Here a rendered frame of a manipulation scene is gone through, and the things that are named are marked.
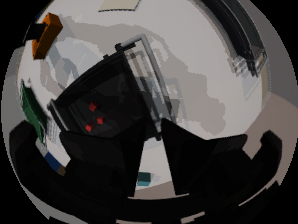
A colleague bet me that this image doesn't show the teal cube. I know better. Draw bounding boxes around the teal cube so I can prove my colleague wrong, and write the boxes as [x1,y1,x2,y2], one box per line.
[137,172,150,186]

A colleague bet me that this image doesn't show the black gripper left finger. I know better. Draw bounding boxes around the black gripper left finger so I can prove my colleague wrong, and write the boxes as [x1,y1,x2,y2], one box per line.
[59,117,146,197]

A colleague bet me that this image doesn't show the beige flat panel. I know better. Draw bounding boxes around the beige flat panel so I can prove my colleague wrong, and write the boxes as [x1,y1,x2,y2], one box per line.
[98,0,138,12]

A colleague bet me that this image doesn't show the small red block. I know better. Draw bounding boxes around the small red block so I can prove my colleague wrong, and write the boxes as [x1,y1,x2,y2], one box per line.
[88,101,98,112]
[85,121,94,132]

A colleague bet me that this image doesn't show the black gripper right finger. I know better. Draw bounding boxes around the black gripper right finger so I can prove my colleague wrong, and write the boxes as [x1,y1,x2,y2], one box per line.
[161,117,247,196]

